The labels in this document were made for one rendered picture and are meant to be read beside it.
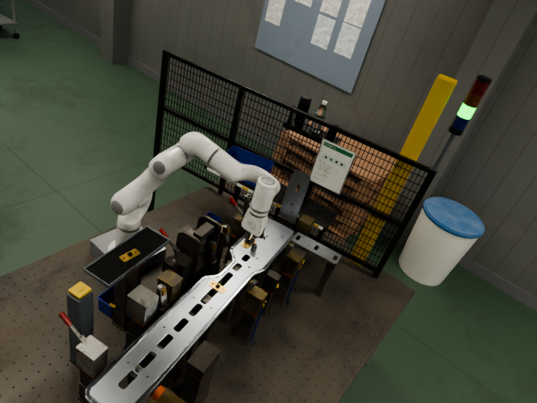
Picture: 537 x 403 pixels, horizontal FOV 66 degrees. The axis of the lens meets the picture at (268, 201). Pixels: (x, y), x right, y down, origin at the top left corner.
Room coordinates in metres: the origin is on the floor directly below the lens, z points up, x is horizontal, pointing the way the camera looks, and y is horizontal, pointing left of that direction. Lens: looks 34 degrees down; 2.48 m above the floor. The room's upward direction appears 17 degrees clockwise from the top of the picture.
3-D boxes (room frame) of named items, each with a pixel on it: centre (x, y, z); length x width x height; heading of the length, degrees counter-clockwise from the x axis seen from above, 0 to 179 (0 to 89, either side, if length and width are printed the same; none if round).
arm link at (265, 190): (1.44, 0.03, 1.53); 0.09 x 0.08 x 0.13; 165
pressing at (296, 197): (2.04, -0.14, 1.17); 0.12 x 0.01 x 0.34; 71
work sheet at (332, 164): (2.28, -0.31, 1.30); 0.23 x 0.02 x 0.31; 71
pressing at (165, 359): (1.33, 0.11, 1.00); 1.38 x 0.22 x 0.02; 161
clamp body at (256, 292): (1.35, -0.08, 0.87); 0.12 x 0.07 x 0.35; 71
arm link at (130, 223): (1.64, 0.66, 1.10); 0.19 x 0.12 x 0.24; 164
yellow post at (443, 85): (2.23, -0.70, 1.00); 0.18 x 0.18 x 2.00; 71
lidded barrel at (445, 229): (3.26, -1.63, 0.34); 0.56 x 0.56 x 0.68
